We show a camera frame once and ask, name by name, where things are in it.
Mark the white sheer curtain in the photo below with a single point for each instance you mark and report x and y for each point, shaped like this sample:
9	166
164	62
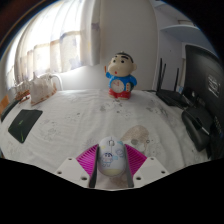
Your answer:
56	36

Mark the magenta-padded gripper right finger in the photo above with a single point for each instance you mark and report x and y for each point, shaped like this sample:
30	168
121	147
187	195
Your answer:
136	161

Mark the white wall shelf unit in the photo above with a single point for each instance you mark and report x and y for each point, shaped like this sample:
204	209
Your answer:
183	31

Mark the black mouse pad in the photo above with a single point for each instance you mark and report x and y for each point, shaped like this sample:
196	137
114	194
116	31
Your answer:
24	125

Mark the white printed tablecloth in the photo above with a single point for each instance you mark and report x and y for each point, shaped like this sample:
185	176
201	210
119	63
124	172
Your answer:
76	116

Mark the black monitor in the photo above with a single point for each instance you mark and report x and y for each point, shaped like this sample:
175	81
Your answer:
208	83

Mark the black router with antennas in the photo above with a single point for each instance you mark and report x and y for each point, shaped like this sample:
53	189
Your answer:
171	98

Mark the cartoon boy figurine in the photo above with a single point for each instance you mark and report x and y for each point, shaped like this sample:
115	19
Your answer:
120	78

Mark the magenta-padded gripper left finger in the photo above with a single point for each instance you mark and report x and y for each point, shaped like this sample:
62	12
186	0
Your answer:
86	161

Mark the orange wooden chair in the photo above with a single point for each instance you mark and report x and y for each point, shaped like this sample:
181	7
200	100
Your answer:
4	103

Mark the white cartoon-print computer mouse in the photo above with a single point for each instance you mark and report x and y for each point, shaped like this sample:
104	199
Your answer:
111	156

